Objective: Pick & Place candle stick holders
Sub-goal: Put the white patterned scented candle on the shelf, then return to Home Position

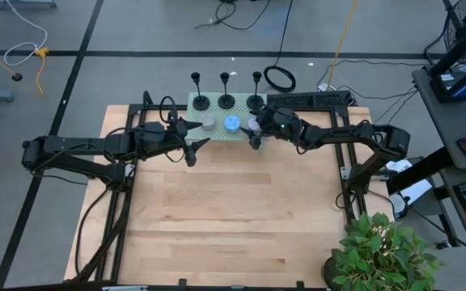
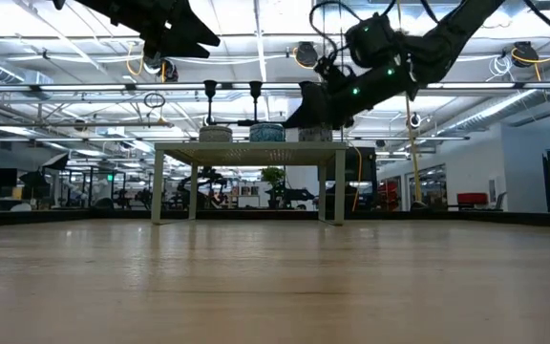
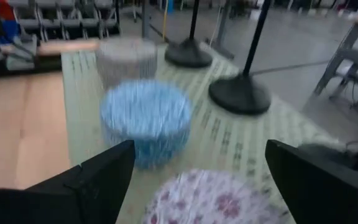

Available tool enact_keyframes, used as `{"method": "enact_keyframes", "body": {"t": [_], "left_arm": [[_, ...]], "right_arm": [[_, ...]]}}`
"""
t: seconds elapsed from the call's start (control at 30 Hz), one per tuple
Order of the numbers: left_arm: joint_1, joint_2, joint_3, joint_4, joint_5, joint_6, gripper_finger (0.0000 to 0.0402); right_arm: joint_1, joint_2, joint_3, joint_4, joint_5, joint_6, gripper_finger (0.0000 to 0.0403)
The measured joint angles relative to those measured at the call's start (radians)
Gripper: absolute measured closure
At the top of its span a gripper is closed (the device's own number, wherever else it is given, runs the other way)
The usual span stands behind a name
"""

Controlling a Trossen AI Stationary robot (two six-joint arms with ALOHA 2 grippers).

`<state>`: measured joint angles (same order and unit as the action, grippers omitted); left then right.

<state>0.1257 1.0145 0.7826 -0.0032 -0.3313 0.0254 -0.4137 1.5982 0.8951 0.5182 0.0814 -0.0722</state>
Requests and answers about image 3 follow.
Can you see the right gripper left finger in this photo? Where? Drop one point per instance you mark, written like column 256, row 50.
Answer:
column 82, row 196

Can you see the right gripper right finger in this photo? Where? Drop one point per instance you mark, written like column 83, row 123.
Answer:
column 322, row 193

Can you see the blue patterned small cup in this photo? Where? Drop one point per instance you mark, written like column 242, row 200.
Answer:
column 146, row 121

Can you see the purple floral small cup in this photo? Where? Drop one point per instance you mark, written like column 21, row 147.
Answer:
column 210, row 199

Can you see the green metal mesh shelf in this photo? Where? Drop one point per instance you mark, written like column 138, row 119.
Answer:
column 82, row 102

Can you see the grey background table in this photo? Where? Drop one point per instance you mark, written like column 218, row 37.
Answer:
column 346, row 56

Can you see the red and blue object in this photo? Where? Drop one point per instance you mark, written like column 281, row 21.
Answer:
column 8, row 21

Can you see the grey stand leg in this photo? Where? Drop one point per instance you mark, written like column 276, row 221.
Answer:
column 224, row 28

